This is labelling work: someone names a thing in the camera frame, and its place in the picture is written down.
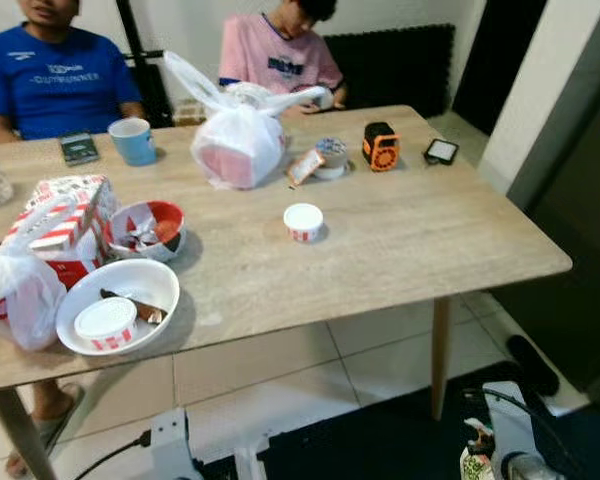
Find small black phone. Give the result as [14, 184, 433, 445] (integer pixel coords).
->
[424, 138, 460, 166]

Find red white food box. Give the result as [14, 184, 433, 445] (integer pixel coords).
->
[2, 175, 118, 291]

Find printed tape roll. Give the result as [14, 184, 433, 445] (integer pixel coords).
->
[313, 137, 349, 181]

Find red white lidded tub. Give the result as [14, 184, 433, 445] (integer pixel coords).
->
[74, 297, 139, 352]

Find person in pink shirt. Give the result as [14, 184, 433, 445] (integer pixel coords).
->
[218, 0, 348, 116]

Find small white plastic bag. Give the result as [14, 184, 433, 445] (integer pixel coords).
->
[0, 245, 68, 352]

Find small red white cup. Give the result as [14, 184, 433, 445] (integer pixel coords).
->
[283, 203, 325, 244]

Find black slipper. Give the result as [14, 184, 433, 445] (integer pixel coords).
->
[507, 335, 561, 398]

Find black foam wall panel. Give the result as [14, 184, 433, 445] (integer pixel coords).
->
[325, 25, 456, 119]

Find red white paper bowl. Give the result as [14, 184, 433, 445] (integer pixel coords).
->
[108, 200, 186, 263]

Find large white bowl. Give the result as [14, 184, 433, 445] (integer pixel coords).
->
[56, 258, 181, 357]

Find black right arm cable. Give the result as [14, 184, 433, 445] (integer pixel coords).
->
[465, 388, 571, 480]

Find person in blue shirt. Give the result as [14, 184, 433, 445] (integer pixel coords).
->
[0, 0, 146, 479]

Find tied white plastic bag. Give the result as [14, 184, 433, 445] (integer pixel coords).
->
[163, 50, 331, 191]

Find orange edged card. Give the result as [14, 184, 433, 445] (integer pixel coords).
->
[286, 150, 326, 188]

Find small black calculator device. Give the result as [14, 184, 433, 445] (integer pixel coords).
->
[59, 132, 99, 167]

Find blue mug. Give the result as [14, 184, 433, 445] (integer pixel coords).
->
[107, 118, 158, 167]

